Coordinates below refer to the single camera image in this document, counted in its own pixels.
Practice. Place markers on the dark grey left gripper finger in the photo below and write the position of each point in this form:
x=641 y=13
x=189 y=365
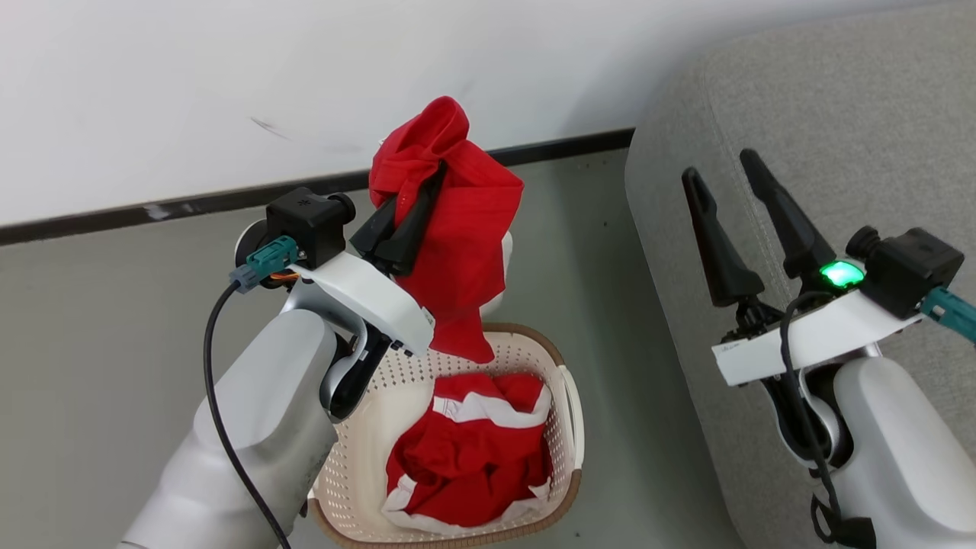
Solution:
x=375 y=229
x=412 y=229

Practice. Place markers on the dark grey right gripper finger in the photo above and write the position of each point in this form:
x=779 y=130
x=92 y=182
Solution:
x=717 y=244
x=789 y=221

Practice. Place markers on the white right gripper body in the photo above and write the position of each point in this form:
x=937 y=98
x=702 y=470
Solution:
x=831 y=324

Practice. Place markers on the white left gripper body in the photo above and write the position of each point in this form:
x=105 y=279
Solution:
x=366 y=297

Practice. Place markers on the plain red garment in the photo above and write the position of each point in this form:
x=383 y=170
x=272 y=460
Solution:
x=465 y=236

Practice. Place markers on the red garment with white trim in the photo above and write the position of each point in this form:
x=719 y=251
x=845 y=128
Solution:
x=465 y=465

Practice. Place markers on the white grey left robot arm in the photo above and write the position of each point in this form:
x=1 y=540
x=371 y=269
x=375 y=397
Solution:
x=259 y=412

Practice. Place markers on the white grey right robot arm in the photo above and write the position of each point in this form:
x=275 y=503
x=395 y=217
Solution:
x=900 y=457

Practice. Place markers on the cream perforated laundry basket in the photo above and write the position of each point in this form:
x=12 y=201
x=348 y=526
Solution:
x=358 y=465

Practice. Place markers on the grey fabric sofa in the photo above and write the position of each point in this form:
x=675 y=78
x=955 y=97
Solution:
x=831 y=99

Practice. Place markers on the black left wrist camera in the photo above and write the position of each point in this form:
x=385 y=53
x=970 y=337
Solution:
x=309 y=221

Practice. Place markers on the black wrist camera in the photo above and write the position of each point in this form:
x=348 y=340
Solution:
x=911 y=267
x=309 y=221

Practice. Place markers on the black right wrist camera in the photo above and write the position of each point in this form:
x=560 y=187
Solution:
x=911 y=267

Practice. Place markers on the black wall baseboard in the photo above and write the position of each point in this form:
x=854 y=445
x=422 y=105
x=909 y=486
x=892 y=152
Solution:
x=191 y=204

